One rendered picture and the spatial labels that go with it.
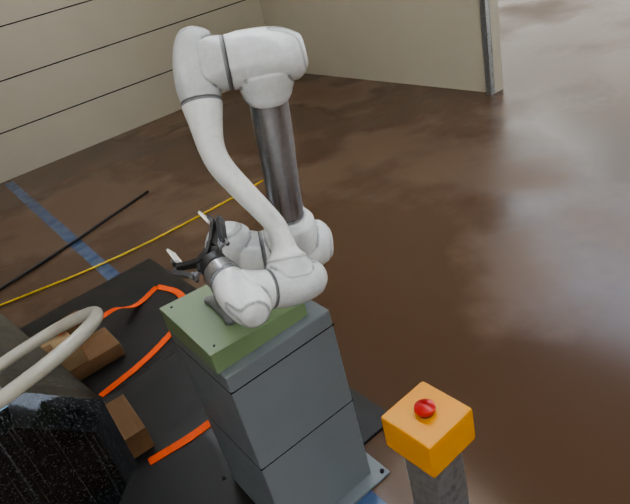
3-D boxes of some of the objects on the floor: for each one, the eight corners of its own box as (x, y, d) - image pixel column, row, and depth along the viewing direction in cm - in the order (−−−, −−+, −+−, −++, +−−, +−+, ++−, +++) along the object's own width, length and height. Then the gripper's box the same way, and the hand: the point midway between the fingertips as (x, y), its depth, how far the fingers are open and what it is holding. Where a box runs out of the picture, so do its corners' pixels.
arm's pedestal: (312, 410, 265) (265, 260, 225) (390, 473, 228) (351, 306, 188) (217, 481, 243) (147, 328, 203) (287, 564, 206) (219, 397, 166)
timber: (155, 445, 266) (145, 427, 260) (130, 461, 261) (120, 443, 255) (132, 411, 288) (123, 393, 282) (109, 425, 283) (99, 407, 277)
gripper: (197, 313, 154) (167, 272, 169) (259, 239, 154) (223, 204, 169) (176, 302, 149) (147, 261, 164) (240, 225, 148) (205, 191, 163)
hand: (187, 234), depth 165 cm, fingers open, 13 cm apart
